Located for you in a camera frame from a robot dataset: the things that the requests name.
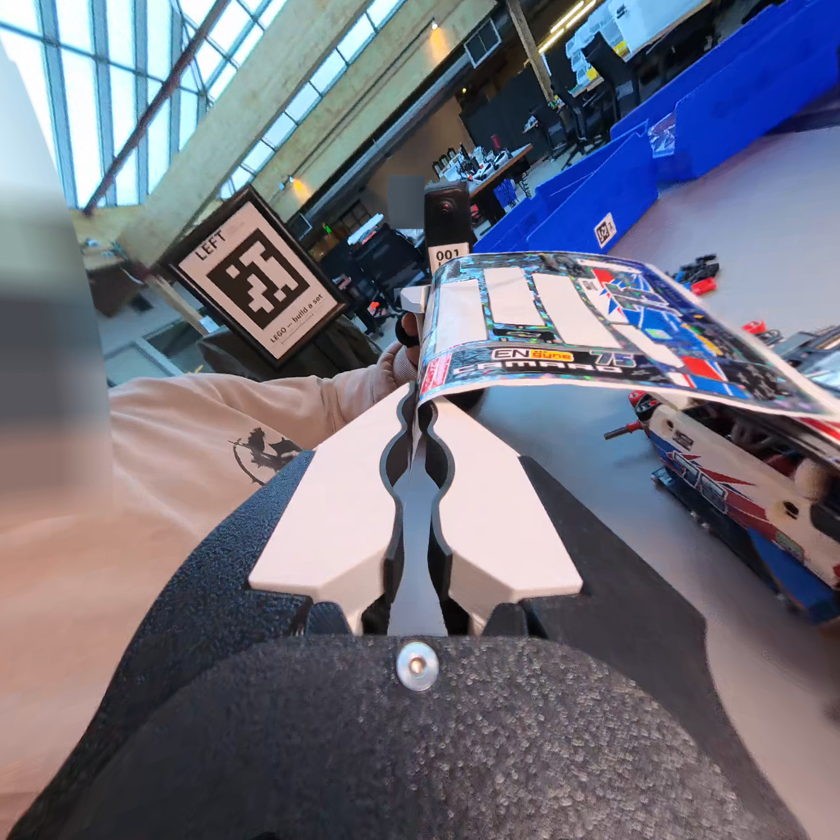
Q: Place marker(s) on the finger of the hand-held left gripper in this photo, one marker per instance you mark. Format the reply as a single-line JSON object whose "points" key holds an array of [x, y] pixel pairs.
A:
{"points": [[415, 300]]}

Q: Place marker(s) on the black framed marker sign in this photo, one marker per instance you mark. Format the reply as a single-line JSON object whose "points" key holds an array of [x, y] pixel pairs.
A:
{"points": [[262, 275]]}

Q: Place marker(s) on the holographic sticker sheet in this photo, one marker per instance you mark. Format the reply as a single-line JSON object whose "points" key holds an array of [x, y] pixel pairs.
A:
{"points": [[577, 315]]}

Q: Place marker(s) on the person's torso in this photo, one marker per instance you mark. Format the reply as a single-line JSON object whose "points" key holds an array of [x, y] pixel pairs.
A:
{"points": [[98, 590]]}

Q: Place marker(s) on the pile of blue lego pieces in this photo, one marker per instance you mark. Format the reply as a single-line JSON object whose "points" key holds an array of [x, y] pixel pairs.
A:
{"points": [[695, 275]]}

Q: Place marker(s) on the lego race car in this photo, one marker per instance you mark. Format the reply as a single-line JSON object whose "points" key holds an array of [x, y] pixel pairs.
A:
{"points": [[741, 499]]}

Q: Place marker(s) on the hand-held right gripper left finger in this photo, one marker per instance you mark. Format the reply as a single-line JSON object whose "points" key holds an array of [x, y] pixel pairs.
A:
{"points": [[328, 525]]}

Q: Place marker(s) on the person's left forearm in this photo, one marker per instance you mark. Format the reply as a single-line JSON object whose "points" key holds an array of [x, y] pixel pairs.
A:
{"points": [[262, 400]]}

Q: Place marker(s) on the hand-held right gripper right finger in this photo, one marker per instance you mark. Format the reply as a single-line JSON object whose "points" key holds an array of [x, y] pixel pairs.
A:
{"points": [[505, 525]]}

